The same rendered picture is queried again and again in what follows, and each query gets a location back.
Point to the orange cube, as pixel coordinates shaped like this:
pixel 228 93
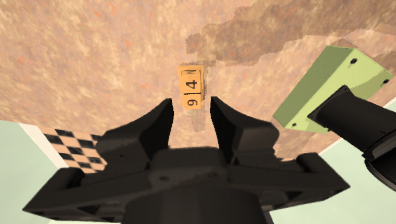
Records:
pixel 191 81
pixel 192 100

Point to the orange shallow tray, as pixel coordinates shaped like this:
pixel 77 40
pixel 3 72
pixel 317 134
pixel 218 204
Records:
pixel 191 67

